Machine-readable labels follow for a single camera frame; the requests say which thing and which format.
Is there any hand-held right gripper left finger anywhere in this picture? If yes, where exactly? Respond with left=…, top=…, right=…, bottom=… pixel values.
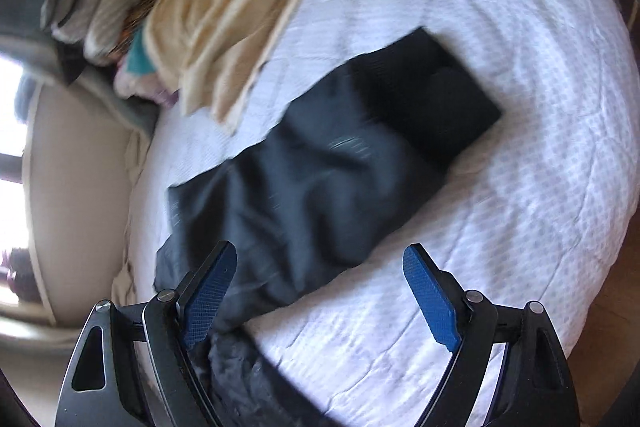
left=54, top=241, right=237, bottom=427

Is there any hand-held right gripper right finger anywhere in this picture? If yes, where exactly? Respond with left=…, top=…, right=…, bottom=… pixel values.
left=402, top=243, right=581, bottom=427

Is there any black jacket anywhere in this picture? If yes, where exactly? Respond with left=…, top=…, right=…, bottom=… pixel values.
left=155, top=27, right=503, bottom=427

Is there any beige bed sheet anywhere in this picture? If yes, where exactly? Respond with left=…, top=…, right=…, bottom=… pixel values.
left=111, top=252, right=151, bottom=313

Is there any white patterned bed quilt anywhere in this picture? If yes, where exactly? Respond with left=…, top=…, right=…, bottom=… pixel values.
left=112, top=0, right=632, bottom=427

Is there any dark windowsill object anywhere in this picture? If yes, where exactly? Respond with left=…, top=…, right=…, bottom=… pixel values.
left=0, top=247, right=32, bottom=304

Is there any colourful floral blanket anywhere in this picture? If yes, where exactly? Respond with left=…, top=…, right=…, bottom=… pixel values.
left=112, top=23, right=181, bottom=105

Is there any window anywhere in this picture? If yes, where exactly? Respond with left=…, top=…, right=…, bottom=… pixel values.
left=0, top=57, right=37, bottom=308

